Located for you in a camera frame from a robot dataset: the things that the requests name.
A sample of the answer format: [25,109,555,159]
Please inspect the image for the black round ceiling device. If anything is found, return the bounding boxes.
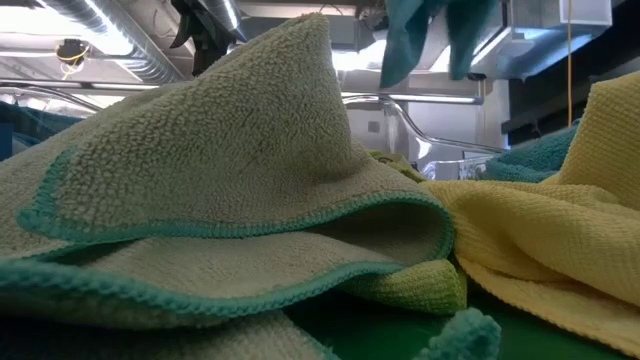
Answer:
[54,38,91,81]

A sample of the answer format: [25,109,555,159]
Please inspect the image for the yellow hanging cord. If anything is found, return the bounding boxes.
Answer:
[565,0,574,129]

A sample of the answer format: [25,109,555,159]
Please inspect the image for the black ceiling beam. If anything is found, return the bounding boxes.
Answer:
[501,0,640,146]

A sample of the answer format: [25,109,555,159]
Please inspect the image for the yellow microfiber towel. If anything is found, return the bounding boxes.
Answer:
[422,69,640,359]

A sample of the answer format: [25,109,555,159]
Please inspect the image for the long ceiling light tube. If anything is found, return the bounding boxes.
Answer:
[339,91,485,106]
[0,79,161,92]

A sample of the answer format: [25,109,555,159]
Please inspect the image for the silver spiral air duct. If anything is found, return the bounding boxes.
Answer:
[42,0,241,85]

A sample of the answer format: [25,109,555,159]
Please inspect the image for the black overhead fixture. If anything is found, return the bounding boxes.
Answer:
[168,0,249,79]

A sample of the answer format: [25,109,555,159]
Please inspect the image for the green table mat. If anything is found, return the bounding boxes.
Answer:
[284,289,626,360]

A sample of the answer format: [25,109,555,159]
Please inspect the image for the lime green microfiber towel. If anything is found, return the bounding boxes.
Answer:
[339,149,469,316]

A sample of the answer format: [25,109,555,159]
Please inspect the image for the clear plastic container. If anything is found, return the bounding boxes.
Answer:
[0,82,106,161]
[342,92,509,182]

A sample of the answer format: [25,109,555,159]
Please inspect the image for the white towel with teal trim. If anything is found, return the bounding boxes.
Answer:
[0,12,456,331]
[0,307,503,360]

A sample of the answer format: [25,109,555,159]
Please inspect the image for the silver rectangular air duct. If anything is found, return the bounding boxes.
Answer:
[429,0,614,81]

